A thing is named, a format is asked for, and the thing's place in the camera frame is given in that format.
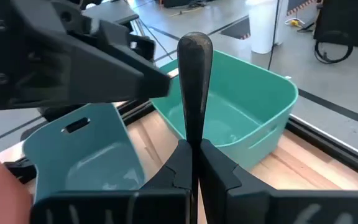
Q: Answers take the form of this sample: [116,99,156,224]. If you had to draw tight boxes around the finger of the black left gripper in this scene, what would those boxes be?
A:
[73,17,157,68]
[0,0,171,111]

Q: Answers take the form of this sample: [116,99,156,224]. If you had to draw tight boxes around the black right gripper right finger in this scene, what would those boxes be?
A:
[198,138,358,224]

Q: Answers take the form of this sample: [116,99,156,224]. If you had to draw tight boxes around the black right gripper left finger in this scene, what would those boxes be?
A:
[31,139,193,224]

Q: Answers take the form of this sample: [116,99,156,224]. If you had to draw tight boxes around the dark blue plastic bin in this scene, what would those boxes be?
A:
[22,102,146,203]

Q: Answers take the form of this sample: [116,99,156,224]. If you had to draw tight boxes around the green plastic bin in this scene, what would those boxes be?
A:
[150,49,300,171]

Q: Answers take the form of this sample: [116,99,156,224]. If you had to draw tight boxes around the black mat with hazard stripes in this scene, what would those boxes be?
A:
[220,0,318,40]

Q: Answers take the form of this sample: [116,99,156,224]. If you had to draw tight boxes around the white cylindrical pillar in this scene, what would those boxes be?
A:
[247,0,289,55]

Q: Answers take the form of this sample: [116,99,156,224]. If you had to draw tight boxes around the black equipment box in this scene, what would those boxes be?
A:
[313,0,358,50]

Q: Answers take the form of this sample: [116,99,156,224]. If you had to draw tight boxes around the long black floor cable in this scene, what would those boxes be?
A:
[267,0,282,71]

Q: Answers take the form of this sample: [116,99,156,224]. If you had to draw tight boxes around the yellow plug with white cable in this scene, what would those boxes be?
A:
[284,17,306,29]

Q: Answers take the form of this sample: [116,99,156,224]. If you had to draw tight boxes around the coiled black cable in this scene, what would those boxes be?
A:
[313,30,354,65]

